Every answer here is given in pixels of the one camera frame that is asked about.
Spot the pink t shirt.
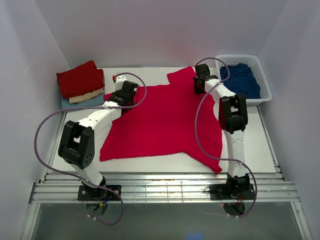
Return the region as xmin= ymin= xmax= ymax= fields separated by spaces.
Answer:
xmin=99 ymin=66 xmax=223 ymax=174

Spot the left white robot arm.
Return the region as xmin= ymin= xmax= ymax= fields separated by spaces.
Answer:
xmin=58 ymin=75 xmax=139 ymax=188

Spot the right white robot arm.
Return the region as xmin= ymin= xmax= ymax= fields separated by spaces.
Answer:
xmin=193 ymin=62 xmax=255 ymax=200

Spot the folded beige shirt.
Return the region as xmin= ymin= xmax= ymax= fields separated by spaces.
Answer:
xmin=68 ymin=88 xmax=104 ymax=104

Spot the folded light blue shirt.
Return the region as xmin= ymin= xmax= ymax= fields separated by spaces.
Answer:
xmin=61 ymin=94 xmax=104 ymax=112

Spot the dark blue t shirt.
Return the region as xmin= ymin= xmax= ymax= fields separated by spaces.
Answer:
xmin=223 ymin=63 xmax=261 ymax=99

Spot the folded dark red shirt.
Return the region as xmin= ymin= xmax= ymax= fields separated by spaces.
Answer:
xmin=56 ymin=60 xmax=105 ymax=99

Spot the white plastic basket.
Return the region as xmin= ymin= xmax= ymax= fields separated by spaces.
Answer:
xmin=215 ymin=54 xmax=272 ymax=107

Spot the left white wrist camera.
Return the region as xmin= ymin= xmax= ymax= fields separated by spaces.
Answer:
xmin=112 ymin=74 xmax=127 ymax=92

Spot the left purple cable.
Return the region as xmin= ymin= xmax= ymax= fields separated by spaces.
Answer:
xmin=33 ymin=72 xmax=148 ymax=226

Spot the purple cable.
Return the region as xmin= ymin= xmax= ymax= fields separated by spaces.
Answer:
xmin=33 ymin=72 xmax=148 ymax=226
xmin=194 ymin=57 xmax=258 ymax=219

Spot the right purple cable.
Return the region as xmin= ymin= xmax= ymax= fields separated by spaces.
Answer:
xmin=194 ymin=57 xmax=258 ymax=219

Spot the aluminium rail frame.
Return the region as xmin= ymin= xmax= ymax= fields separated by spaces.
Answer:
xmin=30 ymin=106 xmax=299 ymax=204

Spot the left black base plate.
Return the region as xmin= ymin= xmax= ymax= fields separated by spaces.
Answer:
xmin=77 ymin=185 xmax=120 ymax=202

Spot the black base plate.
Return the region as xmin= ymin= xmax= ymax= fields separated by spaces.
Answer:
xmin=203 ymin=184 xmax=255 ymax=200
xmin=77 ymin=185 xmax=120 ymax=202

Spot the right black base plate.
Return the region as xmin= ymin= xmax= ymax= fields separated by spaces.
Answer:
xmin=203 ymin=184 xmax=255 ymax=200

